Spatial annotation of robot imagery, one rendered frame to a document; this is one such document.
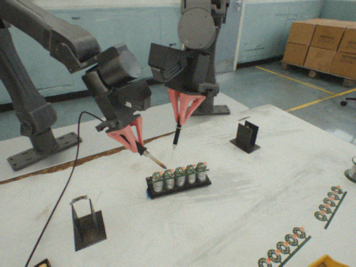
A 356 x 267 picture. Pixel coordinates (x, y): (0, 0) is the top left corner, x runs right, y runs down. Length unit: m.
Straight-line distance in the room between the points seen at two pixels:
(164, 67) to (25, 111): 0.43
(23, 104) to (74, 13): 2.33
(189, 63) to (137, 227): 0.35
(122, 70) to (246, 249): 0.42
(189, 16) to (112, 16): 2.67
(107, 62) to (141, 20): 2.67
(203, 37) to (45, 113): 0.50
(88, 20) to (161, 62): 2.62
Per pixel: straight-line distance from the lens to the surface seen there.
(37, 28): 0.54
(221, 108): 0.94
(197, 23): 0.37
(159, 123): 0.83
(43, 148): 0.76
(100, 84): 0.49
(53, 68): 3.03
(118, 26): 3.04
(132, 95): 0.44
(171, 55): 0.38
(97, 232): 0.52
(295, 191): 0.64
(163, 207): 0.54
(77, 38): 0.50
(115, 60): 0.45
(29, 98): 0.69
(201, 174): 0.55
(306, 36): 4.17
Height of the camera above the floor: 1.17
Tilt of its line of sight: 34 degrees down
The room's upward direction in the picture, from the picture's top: straight up
